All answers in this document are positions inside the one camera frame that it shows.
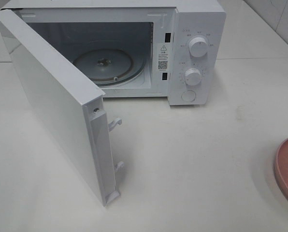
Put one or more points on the upper white power knob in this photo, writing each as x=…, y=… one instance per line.
x=198, y=46

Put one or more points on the white microwave door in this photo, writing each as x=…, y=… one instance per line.
x=66, y=101

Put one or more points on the white microwave oven body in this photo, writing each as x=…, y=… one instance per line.
x=158, y=30

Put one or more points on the glass microwave turntable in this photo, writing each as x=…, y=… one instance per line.
x=106, y=67

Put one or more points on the round white door button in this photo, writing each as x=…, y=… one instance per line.
x=188, y=96

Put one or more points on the white timer knob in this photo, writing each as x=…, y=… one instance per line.
x=193, y=77

